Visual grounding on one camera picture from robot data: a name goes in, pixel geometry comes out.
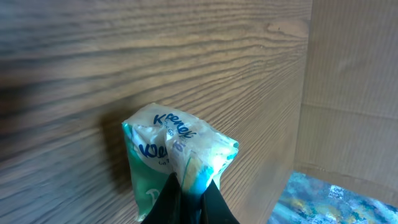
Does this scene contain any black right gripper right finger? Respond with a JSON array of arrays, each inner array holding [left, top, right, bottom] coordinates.
[[200, 181, 239, 224]]

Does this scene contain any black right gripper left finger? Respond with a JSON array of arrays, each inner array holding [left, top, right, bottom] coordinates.
[[141, 173, 181, 224]]

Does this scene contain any teal Kleenex tissue pack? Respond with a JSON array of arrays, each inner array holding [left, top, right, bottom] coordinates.
[[122, 103, 239, 222]]

